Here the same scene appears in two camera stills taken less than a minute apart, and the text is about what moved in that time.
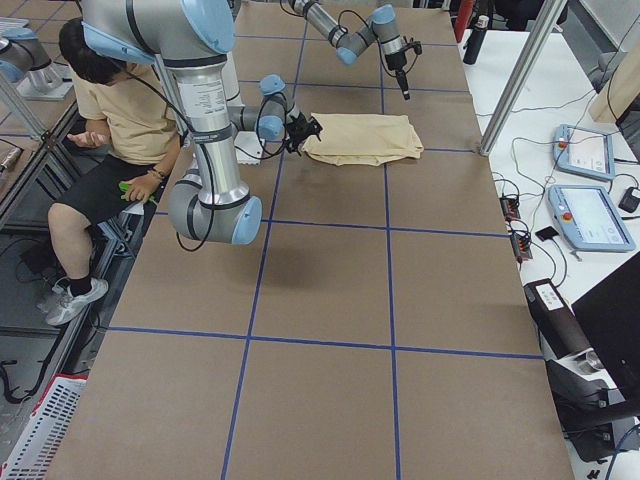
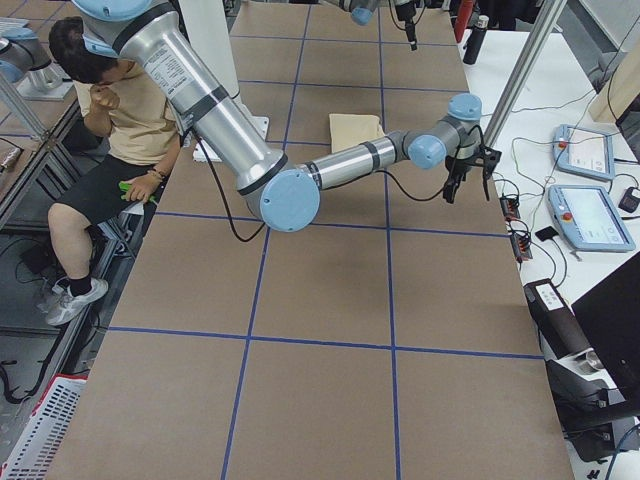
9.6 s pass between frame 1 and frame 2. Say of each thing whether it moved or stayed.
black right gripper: moved
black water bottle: stayed
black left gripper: moved
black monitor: stayed
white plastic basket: stayed
